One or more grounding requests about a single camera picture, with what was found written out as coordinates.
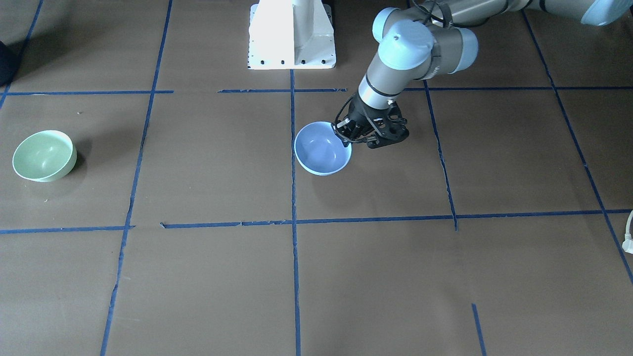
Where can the blue bowl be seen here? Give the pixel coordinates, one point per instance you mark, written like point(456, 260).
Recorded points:
point(319, 150)

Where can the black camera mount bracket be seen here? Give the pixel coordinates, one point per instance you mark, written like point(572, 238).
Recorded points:
point(388, 126)

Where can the white power plug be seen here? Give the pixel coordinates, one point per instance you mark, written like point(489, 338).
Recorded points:
point(627, 243)

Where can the dark object at edge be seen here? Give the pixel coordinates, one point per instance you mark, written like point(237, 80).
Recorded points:
point(9, 63)

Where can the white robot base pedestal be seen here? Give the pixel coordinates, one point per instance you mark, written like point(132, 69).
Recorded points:
point(291, 34)

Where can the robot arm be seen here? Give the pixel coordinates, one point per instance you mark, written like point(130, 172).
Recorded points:
point(432, 38)

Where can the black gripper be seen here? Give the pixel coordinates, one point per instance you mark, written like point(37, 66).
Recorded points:
point(358, 113)

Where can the green bowl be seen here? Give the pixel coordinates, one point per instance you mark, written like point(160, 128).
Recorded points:
point(45, 156)

